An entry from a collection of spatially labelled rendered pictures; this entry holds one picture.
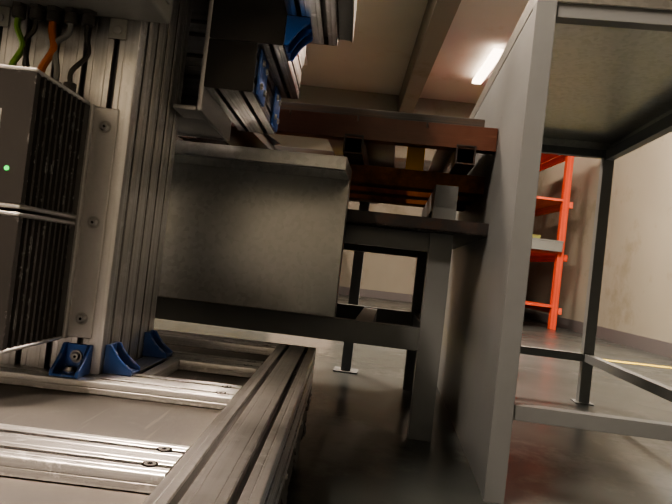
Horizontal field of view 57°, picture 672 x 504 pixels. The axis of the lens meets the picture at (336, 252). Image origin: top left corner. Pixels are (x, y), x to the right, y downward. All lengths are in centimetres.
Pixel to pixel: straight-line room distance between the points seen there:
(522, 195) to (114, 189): 77
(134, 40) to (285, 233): 72
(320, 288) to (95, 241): 72
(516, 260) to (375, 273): 835
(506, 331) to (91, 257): 78
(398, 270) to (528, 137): 837
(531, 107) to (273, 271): 73
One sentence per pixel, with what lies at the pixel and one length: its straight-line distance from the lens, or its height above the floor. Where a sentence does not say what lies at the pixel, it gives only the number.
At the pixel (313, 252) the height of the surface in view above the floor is 46.
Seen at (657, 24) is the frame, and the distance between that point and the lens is 145.
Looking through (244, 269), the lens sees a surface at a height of 39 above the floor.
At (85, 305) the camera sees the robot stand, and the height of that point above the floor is 33.
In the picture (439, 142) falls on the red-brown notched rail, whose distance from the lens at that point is 163.
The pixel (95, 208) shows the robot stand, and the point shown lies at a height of 47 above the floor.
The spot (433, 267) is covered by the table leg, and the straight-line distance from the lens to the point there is 164.
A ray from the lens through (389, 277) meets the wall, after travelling 961.
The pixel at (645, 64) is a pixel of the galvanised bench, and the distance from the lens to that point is 187.
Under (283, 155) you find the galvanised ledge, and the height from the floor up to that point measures 67.
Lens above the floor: 43
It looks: 1 degrees up
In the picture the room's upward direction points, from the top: 7 degrees clockwise
